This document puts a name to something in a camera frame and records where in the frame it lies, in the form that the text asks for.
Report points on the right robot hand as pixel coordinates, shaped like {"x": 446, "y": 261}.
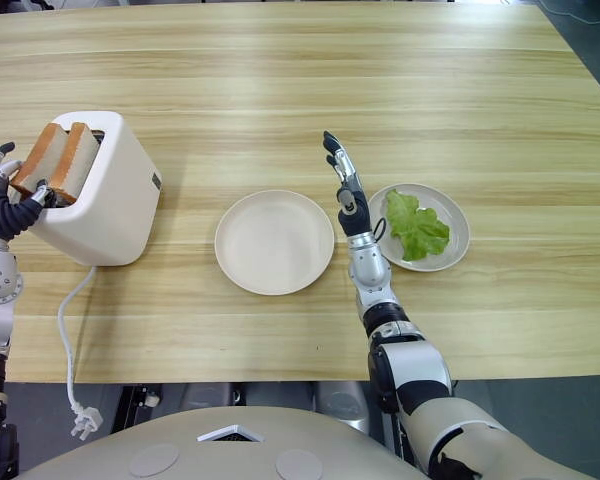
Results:
{"x": 352, "y": 210}

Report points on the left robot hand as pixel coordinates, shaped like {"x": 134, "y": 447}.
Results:
{"x": 0, "y": 212}

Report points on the green lettuce leaf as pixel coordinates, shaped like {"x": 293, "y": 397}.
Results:
{"x": 417, "y": 227}

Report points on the bread slice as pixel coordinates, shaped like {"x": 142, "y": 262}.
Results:
{"x": 40, "y": 160}
{"x": 75, "y": 167}

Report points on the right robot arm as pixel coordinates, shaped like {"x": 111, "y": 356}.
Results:
{"x": 405, "y": 360}

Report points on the cream round plate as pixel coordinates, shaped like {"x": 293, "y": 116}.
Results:
{"x": 274, "y": 242}
{"x": 455, "y": 235}

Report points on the cream toaster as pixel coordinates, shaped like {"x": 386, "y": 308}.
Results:
{"x": 107, "y": 200}

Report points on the robot body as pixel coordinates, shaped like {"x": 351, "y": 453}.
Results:
{"x": 240, "y": 445}

